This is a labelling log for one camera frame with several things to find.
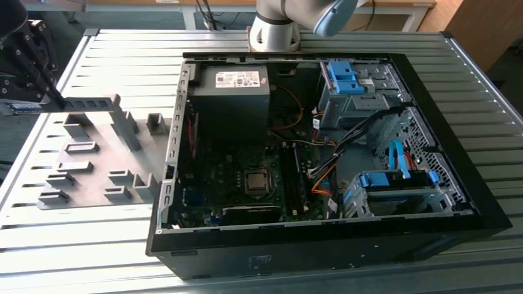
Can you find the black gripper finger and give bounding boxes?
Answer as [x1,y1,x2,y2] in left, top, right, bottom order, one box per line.
[24,20,66,111]
[0,39,58,111]

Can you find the blue RAM stick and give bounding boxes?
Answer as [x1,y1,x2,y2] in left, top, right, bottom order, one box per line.
[0,94,120,116]

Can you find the black RAM slot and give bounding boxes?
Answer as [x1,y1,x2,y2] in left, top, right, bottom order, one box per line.
[282,143,299,216]

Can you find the grey parts rack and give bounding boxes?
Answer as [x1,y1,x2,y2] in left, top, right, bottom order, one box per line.
[35,92,174,211]

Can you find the grey power supply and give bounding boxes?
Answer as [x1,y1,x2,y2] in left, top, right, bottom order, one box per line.
[188,64,274,145]

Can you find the green motherboard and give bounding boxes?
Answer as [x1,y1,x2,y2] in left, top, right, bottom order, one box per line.
[179,141,330,227]

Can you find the CPU socket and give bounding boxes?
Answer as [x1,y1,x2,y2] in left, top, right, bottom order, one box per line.
[242,164,275,198]

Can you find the silver CPU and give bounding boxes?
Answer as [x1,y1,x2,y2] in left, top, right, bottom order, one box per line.
[247,173,268,189]

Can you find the black graphics card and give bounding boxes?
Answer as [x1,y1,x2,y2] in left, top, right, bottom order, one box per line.
[222,204,284,225]

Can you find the large blue disk carrier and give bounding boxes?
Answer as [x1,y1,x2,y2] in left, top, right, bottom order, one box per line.
[329,61,366,96]

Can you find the tall metal drive cage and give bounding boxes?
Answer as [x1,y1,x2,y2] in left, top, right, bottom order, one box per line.
[318,60,413,131]

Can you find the white framed desk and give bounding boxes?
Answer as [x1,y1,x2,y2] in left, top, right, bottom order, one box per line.
[179,0,438,33]

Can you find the black PC case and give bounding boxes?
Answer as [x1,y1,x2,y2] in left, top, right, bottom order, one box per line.
[144,51,514,281]

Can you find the low metal disk bay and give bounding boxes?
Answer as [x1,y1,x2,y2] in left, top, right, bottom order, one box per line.
[342,170,470,219]

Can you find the brown wooden cabinet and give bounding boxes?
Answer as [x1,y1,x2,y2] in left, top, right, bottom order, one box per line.
[445,0,523,74]

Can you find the hanging cables with plug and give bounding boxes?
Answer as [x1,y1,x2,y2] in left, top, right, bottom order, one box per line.
[195,0,240,31]

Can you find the red wire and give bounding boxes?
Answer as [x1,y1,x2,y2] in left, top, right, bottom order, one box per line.
[187,117,198,159]

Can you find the yellow wire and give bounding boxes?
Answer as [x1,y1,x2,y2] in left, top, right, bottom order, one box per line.
[267,88,307,132]

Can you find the orange wire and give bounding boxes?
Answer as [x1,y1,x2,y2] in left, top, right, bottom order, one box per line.
[311,165,339,196]

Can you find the black cable bundle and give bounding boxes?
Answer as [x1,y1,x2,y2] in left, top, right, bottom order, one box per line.
[329,108,409,162]

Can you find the blue disk carrier handle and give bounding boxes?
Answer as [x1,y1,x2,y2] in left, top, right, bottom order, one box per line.
[359,172,401,188]

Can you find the blue flat wire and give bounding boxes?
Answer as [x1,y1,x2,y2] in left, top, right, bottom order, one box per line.
[387,139,413,180]

